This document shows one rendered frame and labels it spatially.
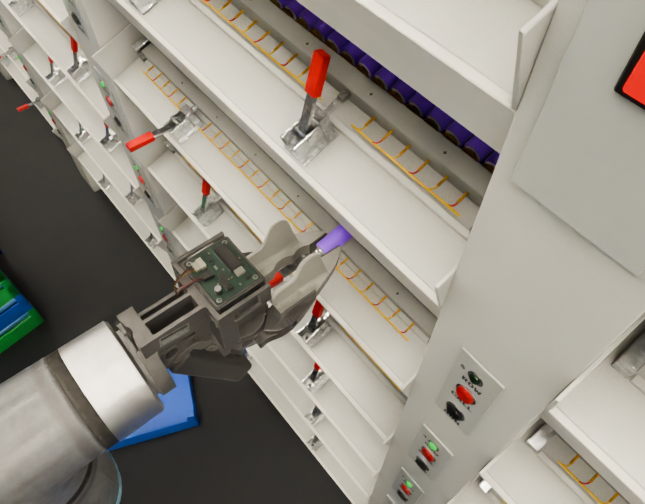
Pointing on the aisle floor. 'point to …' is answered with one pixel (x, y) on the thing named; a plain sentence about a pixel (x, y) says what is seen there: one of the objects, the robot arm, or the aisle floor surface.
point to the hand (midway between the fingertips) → (321, 251)
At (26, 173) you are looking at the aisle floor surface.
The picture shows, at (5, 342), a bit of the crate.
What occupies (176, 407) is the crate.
